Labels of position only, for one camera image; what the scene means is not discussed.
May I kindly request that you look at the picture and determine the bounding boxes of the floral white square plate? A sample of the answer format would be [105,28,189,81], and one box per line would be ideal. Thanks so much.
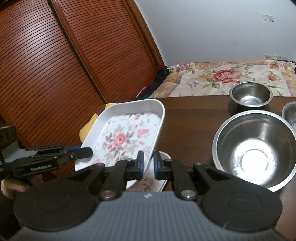
[75,99,166,171]
[127,157,167,192]

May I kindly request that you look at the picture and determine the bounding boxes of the large stainless steel bowl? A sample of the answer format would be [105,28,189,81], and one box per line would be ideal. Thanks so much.
[212,110,295,192]

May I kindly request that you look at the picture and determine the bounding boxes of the medium stainless steel bowl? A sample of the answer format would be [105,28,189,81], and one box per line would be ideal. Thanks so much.
[281,101,296,131]

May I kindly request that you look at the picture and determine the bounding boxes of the person's left hand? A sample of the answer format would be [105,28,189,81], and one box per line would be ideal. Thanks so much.
[1,178,30,200]

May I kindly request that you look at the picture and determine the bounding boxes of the yellow plush toy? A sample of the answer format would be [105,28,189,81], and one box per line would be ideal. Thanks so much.
[79,103,115,143]

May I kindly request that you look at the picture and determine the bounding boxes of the dark clothes on bed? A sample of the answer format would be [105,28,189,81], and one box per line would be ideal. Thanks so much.
[134,66,170,100]

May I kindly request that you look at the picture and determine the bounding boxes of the wooden louvered wardrobe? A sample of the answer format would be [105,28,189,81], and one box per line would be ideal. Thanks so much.
[1,0,164,147]

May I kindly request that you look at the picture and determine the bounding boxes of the floral bed quilt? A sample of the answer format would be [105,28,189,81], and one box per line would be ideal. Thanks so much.
[150,60,295,98]

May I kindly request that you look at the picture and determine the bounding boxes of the small stainless steel bowl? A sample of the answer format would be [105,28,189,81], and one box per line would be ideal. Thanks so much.
[229,81,273,113]

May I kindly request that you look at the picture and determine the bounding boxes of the white wall switch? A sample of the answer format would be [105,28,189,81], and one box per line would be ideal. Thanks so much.
[262,15,274,22]

